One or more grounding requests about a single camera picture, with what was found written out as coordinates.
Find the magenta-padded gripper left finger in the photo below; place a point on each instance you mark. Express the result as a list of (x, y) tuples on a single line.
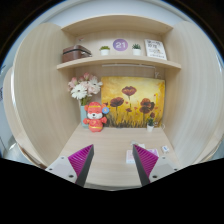
[(63, 166)]

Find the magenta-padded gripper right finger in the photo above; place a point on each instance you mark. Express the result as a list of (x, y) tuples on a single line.
[(163, 166)]

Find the white blue charger block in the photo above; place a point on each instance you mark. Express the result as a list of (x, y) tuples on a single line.
[(165, 149)]

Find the white plug adapter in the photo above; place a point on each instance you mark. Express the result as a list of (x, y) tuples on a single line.
[(142, 145)]

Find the grey plug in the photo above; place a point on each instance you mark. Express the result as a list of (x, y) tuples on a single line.
[(134, 143)]

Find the small white potted plant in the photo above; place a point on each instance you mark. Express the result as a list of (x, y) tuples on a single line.
[(150, 127)]

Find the pale blue vase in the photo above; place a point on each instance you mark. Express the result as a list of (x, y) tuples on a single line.
[(83, 115)]

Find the red plush toy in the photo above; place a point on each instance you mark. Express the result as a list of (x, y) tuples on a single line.
[(95, 121)]

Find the pink white flower bouquet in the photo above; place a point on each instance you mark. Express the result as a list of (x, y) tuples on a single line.
[(81, 90)]

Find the yellow poppy flower painting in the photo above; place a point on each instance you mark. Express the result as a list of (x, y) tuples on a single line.
[(136, 83)]

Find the white light bar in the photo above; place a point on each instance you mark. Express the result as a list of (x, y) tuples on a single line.
[(128, 66)]

